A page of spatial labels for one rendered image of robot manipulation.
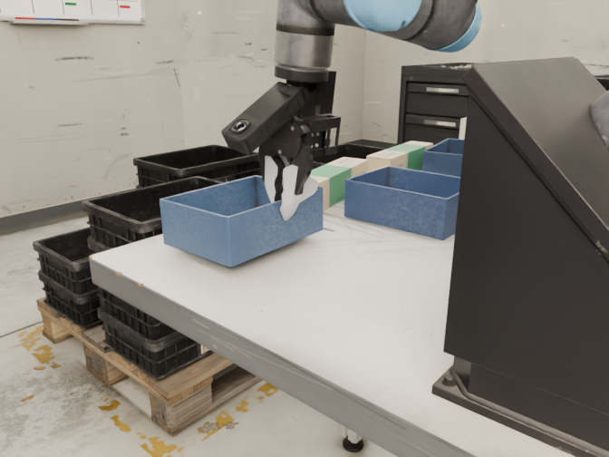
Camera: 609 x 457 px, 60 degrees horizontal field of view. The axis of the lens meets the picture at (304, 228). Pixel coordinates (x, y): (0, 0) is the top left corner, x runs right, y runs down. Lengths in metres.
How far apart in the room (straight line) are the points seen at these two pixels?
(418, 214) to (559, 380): 0.49
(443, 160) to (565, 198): 0.84
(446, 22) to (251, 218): 0.35
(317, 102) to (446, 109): 1.88
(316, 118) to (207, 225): 0.21
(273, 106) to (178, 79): 3.13
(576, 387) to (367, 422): 0.18
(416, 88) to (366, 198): 1.74
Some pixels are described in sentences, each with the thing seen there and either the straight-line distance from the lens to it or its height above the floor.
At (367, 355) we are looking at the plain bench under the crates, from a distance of 0.56.
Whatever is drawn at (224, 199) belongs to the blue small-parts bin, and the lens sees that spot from 0.88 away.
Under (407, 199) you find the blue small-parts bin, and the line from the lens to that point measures 0.90.
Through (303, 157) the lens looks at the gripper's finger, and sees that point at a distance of 0.70.
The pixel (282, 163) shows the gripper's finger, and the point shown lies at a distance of 0.75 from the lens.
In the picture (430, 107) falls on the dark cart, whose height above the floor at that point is 0.71.
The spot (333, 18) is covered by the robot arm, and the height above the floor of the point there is 1.03.
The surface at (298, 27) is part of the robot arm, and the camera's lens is 0.69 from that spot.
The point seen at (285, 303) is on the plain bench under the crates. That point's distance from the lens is 0.66.
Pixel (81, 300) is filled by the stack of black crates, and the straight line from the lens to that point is 1.79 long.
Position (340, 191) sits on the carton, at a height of 0.72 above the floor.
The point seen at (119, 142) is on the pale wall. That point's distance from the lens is 3.58.
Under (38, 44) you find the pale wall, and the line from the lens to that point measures 3.35.
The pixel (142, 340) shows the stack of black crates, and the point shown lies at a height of 0.26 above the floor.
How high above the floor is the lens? 1.00
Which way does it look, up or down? 19 degrees down
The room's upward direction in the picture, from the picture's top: straight up
